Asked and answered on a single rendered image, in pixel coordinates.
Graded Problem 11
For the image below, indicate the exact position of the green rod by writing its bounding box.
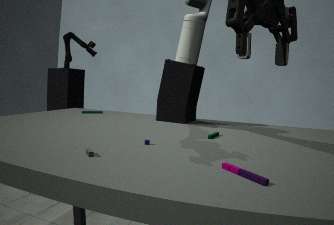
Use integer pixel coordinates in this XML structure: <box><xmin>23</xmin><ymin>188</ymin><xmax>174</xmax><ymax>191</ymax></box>
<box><xmin>208</xmin><ymin>132</ymin><xmax>219</xmax><ymax>139</ymax></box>

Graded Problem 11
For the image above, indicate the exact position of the magenta rod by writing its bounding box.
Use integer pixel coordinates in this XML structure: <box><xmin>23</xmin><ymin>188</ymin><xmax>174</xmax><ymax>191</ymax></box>
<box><xmin>222</xmin><ymin>163</ymin><xmax>233</xmax><ymax>171</ymax></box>
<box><xmin>230</xmin><ymin>166</ymin><xmax>241</xmax><ymax>175</ymax></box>

